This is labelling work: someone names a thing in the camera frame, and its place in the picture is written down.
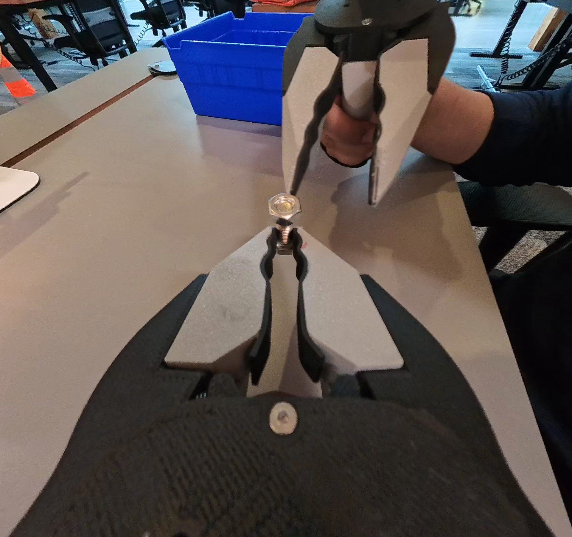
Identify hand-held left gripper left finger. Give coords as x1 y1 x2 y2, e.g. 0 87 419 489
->
164 227 274 397

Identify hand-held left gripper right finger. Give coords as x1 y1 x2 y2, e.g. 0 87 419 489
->
293 227 405 397

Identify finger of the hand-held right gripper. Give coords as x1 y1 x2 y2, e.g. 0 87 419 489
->
367 38 433 207
282 46 347 195

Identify blue plastic bin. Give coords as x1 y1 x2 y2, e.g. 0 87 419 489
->
162 10 313 126

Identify large silver hex nut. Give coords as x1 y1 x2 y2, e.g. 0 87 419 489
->
267 192 301 221

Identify person's right forearm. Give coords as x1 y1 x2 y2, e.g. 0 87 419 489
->
410 76 572 188

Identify person's right hand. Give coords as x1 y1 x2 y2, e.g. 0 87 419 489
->
319 95 381 167

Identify wooden board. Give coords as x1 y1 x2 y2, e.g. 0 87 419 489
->
527 7 569 52

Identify white document stand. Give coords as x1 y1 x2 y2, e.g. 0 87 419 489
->
0 166 41 213

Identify orange traffic cone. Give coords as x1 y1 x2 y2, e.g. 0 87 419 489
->
0 48 37 109

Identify black coiled cable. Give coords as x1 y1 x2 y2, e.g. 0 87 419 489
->
497 32 515 73
494 48 572 89

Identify black frame office desk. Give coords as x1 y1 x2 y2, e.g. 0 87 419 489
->
469 0 572 90

